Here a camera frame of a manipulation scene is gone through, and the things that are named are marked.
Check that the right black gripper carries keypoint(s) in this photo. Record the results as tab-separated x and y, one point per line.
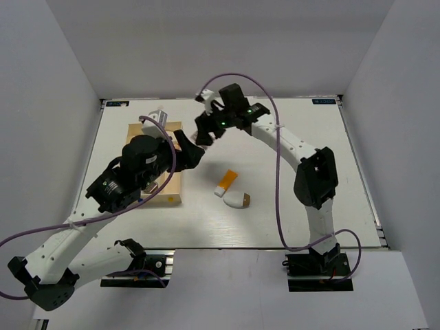
205	125

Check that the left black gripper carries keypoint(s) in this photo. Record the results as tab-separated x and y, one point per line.
190	155

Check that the square pink compact box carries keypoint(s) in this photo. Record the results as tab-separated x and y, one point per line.
202	139

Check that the pink eyeshadow palette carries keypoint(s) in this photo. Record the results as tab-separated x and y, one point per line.
151	188

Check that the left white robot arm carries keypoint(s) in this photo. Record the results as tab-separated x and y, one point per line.
53	272

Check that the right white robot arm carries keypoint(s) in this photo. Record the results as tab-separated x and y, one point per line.
316	176

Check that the wooden organizer tray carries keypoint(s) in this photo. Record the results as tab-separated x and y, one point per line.
171	195

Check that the orange cosmetic tube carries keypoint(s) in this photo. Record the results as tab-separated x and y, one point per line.
225	183

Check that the white egg-shaped gold-tip case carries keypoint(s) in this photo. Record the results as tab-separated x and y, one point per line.
237	200

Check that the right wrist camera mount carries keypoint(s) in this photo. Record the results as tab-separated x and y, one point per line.
205	97

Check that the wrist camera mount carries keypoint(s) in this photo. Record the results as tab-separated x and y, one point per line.
154	123
205	97

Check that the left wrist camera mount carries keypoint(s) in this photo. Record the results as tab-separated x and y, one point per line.
154	123

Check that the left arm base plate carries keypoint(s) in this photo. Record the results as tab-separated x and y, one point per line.
152	272

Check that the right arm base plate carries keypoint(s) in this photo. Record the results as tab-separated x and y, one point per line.
303	275

